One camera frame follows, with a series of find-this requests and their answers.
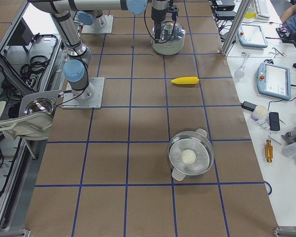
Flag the scissors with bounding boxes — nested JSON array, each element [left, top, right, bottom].
[[263, 59, 274, 64]]

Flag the gold metal cylinder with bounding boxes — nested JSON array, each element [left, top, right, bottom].
[[265, 139, 273, 163]]

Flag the near blue teach pendant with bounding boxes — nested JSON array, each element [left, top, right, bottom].
[[256, 63, 291, 100]]

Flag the steel steamer pot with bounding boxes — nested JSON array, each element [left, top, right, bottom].
[[168, 128, 215, 181]]

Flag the glass pot lid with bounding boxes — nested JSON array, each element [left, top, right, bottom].
[[159, 20, 185, 44]]

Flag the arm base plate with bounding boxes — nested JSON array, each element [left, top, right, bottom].
[[82, 15, 114, 34], [61, 77, 105, 109]]

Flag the white steamed bun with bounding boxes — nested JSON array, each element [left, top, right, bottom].
[[181, 149, 196, 164]]

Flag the blue teach pendant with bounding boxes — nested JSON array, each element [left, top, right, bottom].
[[237, 24, 268, 48], [256, 63, 291, 100]]

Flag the pale green electric pot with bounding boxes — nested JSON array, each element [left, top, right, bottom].
[[150, 20, 185, 55]]

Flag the yellow toy corn cob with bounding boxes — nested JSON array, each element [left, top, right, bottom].
[[171, 76, 199, 85]]

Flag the aluminium frame post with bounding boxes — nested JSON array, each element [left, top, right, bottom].
[[221, 0, 251, 56]]

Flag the white purple cup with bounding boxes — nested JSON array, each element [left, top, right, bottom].
[[251, 105, 268, 120]]

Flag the black phone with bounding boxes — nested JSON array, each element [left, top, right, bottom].
[[268, 112, 280, 131]]

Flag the white grey chair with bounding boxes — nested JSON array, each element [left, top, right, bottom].
[[0, 89, 61, 141]]

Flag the steel bowl on chair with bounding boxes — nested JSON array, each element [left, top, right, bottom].
[[24, 97, 54, 115]]

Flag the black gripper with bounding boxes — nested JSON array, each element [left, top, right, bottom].
[[168, 5, 179, 21]]

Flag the far blue teach pendant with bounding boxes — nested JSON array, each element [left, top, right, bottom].
[[237, 24, 268, 48]]

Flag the black power adapter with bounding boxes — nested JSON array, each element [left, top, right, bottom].
[[241, 101, 257, 112]]

